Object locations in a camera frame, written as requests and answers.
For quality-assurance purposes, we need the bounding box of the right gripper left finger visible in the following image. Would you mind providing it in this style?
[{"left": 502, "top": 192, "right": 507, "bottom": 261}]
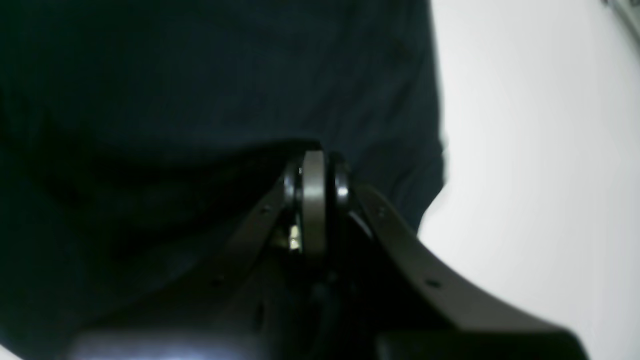
[{"left": 100, "top": 170, "right": 301, "bottom": 341}]

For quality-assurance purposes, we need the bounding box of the black T-shirt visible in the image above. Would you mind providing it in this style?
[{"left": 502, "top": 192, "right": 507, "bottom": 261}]
[{"left": 1, "top": 0, "right": 444, "bottom": 360}]

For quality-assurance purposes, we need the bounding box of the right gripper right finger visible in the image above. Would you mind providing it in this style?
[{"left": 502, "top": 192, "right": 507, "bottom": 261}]
[{"left": 330, "top": 160, "right": 588, "bottom": 360}]

